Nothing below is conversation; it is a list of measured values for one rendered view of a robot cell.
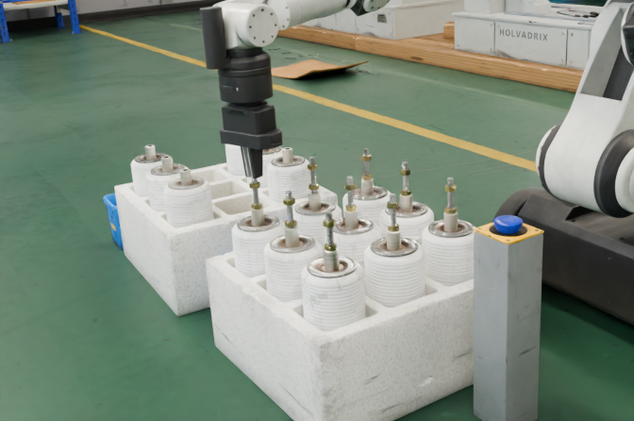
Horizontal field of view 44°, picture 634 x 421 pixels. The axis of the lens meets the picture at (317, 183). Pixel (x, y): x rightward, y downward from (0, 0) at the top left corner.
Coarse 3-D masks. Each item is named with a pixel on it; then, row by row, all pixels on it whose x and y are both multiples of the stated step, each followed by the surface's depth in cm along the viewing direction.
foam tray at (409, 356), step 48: (240, 288) 132; (432, 288) 127; (240, 336) 137; (288, 336) 120; (336, 336) 114; (384, 336) 118; (432, 336) 123; (288, 384) 124; (336, 384) 115; (384, 384) 120; (432, 384) 126
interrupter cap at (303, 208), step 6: (300, 204) 146; (306, 204) 146; (324, 204) 145; (330, 204) 145; (300, 210) 143; (306, 210) 142; (312, 210) 143; (318, 210) 142; (324, 210) 142; (330, 210) 142
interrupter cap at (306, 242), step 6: (300, 234) 132; (306, 234) 131; (276, 240) 130; (282, 240) 130; (300, 240) 130; (306, 240) 130; (312, 240) 129; (270, 246) 128; (276, 246) 128; (282, 246) 128; (288, 246) 128; (294, 246) 128; (300, 246) 127; (306, 246) 127; (312, 246) 127; (282, 252) 126; (288, 252) 125; (294, 252) 125
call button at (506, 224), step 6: (498, 216) 114; (504, 216) 113; (510, 216) 113; (516, 216) 113; (498, 222) 112; (504, 222) 111; (510, 222) 111; (516, 222) 111; (522, 222) 111; (498, 228) 112; (504, 228) 111; (510, 228) 111; (516, 228) 111
